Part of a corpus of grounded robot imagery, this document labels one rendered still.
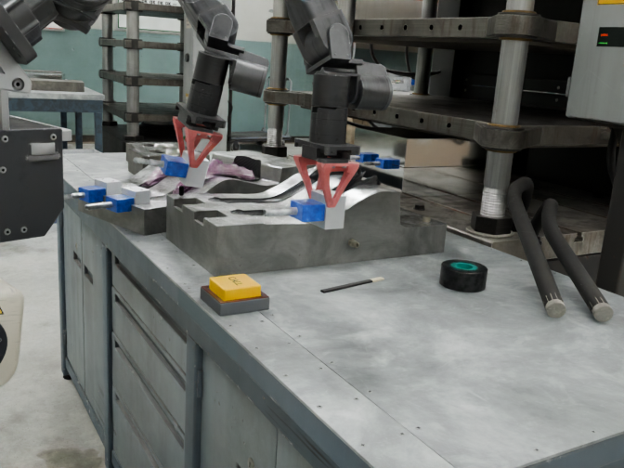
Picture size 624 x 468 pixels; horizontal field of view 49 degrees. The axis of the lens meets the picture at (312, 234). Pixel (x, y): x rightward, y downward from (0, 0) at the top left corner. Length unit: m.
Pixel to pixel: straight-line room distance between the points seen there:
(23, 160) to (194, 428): 0.57
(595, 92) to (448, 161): 0.61
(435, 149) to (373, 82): 0.99
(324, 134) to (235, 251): 0.26
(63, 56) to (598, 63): 7.27
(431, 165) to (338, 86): 1.05
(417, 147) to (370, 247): 0.76
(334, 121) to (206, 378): 0.50
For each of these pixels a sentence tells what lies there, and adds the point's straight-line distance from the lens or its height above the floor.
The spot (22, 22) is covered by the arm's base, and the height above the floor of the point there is 1.19.
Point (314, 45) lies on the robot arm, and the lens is 1.08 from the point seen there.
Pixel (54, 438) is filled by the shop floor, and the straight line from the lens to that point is 2.30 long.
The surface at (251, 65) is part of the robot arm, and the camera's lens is 1.25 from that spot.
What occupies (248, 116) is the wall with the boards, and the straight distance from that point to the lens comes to 9.04.
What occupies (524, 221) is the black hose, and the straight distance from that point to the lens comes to 1.37.
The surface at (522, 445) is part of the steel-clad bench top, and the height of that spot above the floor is 0.80.
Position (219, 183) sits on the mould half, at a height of 0.89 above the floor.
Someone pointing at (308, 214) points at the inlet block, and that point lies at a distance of 1.07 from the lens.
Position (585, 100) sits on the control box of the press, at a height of 1.11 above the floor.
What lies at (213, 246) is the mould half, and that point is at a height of 0.85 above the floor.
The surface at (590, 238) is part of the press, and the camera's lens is 1.88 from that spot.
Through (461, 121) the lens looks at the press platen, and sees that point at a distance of 1.84.
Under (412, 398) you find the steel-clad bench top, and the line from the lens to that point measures 0.82.
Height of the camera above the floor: 1.17
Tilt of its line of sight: 15 degrees down
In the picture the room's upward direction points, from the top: 4 degrees clockwise
